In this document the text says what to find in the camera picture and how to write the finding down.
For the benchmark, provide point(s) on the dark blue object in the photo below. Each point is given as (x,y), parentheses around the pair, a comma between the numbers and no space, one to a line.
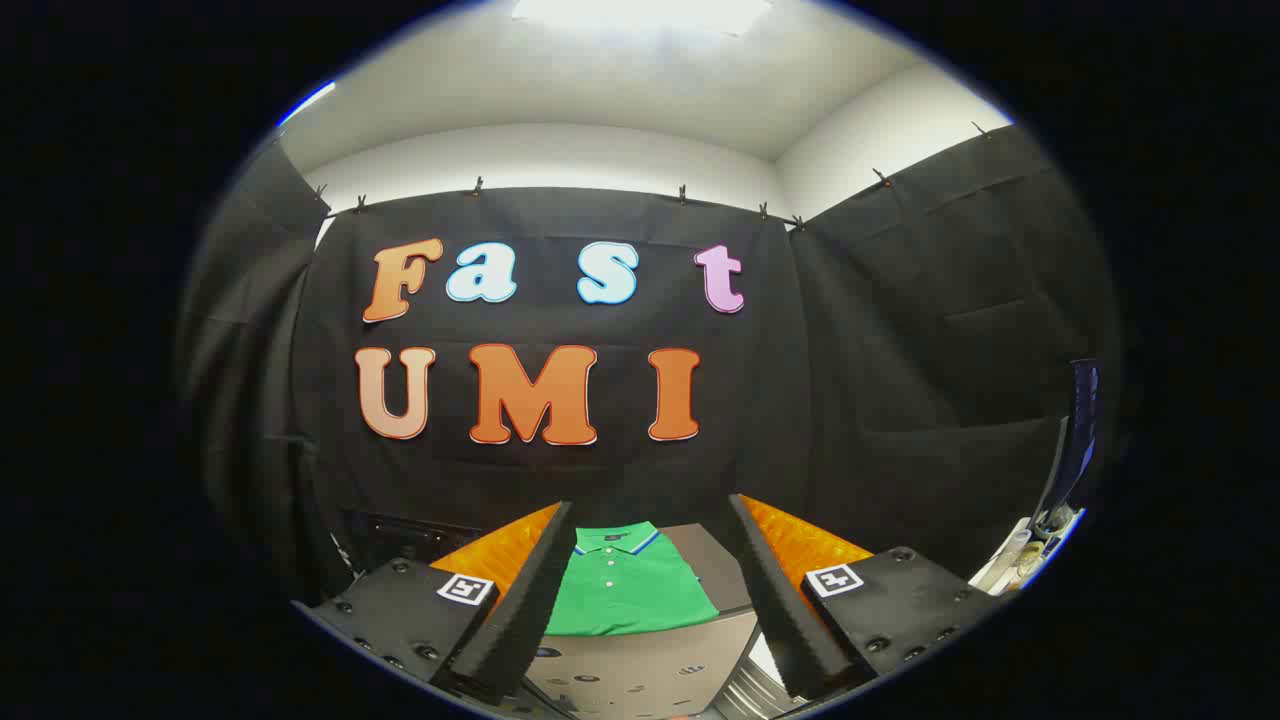
(1080,430)

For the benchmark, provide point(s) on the green polo shirt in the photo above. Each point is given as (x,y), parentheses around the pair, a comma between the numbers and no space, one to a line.
(630,590)

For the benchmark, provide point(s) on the row of small cloth clips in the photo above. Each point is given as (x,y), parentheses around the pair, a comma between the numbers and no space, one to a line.
(478,186)

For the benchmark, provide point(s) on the silver ribbed metal part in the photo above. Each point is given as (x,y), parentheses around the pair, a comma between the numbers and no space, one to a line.
(745,690)

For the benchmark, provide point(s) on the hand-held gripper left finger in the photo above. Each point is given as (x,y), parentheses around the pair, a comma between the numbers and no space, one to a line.
(525,600)

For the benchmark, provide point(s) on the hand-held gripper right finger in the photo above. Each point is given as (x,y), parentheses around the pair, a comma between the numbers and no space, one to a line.
(785,610)

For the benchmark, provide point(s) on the narrow ceiling light strip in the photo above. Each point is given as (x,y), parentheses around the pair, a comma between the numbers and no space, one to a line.
(305,103)

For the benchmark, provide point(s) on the dark washing machine lid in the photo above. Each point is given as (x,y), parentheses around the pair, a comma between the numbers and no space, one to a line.
(400,535)

